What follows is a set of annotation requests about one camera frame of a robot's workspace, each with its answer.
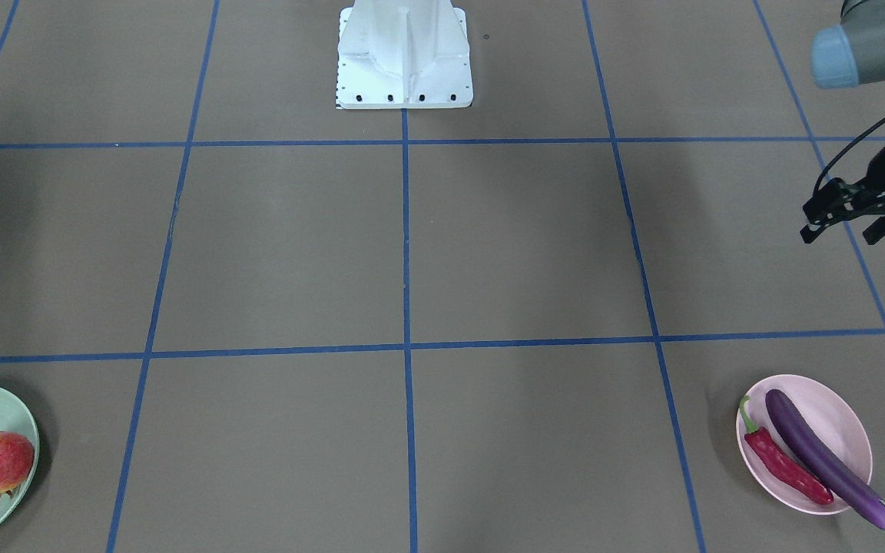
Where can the purple eggplant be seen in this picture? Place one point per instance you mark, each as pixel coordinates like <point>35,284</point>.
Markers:
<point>821,461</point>

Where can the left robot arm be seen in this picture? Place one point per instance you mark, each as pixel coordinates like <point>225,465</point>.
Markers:
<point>851,53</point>

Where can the pink plate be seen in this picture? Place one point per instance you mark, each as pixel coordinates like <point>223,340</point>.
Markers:
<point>835,423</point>

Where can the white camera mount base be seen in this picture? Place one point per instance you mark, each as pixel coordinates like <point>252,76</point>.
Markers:
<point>403,55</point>

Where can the red chili pepper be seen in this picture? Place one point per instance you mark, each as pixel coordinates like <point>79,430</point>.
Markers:
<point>779,464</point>

